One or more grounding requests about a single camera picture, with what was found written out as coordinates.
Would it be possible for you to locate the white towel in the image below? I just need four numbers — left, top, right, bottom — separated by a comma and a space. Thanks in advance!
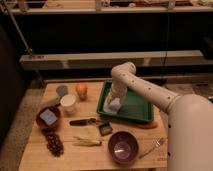
103, 95, 122, 114

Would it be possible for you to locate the white cup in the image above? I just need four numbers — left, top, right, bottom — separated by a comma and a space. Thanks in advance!
60, 94, 77, 114

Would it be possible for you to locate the metal shelf rack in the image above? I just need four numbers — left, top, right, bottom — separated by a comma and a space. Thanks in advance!
0, 0, 213, 83

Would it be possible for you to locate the yellow corn cob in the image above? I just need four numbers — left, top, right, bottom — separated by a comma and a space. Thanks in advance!
73, 137, 102, 147

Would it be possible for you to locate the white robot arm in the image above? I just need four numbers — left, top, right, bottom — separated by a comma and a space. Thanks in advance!
109, 62, 213, 171

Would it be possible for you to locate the green plastic tray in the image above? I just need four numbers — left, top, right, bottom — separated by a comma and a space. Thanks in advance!
97, 80, 154, 124

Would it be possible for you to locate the blue sponge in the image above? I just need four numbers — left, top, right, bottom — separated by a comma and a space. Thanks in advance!
40, 109, 57, 125

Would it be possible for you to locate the orange carrot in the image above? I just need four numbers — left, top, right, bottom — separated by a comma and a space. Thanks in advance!
137, 121, 158, 129

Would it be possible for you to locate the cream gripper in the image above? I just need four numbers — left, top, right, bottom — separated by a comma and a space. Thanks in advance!
108, 84, 126, 103

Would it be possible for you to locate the dark grape bunch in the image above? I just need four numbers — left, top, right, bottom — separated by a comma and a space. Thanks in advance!
42, 130, 64, 157

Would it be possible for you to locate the silver fork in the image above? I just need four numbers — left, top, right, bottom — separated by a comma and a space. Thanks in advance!
138, 138, 166, 159

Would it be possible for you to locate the orange fruit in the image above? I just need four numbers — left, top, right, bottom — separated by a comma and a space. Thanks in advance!
75, 83, 87, 101

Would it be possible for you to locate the black handled knife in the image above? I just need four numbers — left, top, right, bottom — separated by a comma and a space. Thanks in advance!
69, 118, 97, 126

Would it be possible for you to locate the small dark box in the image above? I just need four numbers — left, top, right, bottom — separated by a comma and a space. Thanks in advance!
98, 123, 113, 136

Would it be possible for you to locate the small blue grey lid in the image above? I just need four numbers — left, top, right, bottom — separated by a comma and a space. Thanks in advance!
56, 85, 68, 97

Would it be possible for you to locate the purple bowl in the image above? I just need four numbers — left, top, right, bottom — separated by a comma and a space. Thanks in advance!
108, 131, 139, 165

